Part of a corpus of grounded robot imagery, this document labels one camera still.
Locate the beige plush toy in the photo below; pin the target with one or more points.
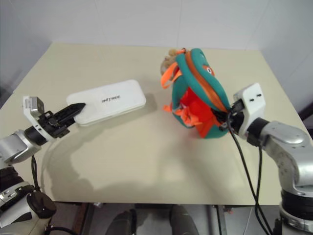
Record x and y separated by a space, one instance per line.
167 63

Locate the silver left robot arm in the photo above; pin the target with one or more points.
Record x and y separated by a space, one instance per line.
17 147

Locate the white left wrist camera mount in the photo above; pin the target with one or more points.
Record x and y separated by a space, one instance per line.
33 105

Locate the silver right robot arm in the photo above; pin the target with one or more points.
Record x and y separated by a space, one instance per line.
286 147

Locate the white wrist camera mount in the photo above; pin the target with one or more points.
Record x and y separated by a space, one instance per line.
33 105
253 102

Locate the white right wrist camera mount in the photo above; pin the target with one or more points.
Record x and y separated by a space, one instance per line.
253 102

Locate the orange and teal backpack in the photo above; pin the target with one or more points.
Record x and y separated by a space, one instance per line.
195 98

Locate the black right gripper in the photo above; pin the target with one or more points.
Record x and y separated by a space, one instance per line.
236 121

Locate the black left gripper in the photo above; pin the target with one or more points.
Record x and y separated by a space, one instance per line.
52 124

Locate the metal table frame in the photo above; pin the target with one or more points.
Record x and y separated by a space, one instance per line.
215 220

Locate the white rectangular box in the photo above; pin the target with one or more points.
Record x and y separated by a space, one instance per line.
107 102

